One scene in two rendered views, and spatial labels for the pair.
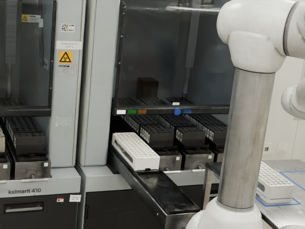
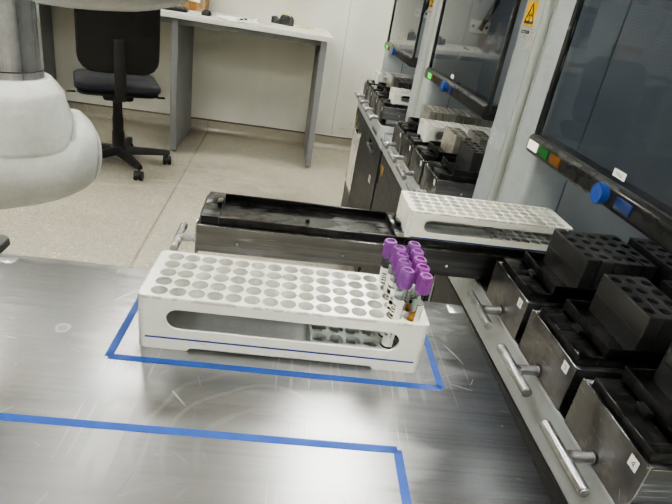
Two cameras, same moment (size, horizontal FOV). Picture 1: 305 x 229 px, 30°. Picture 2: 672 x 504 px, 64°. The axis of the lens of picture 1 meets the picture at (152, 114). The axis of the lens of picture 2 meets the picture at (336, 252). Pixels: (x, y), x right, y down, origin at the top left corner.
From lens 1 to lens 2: 237 cm
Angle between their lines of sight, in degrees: 96
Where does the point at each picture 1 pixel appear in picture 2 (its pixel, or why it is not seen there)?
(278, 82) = not seen: outside the picture
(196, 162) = (539, 352)
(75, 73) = (529, 47)
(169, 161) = (509, 296)
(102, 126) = (521, 172)
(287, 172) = (389, 477)
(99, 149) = not seen: hidden behind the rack
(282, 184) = (162, 275)
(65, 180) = not seen: hidden behind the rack
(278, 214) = (89, 283)
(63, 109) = (502, 115)
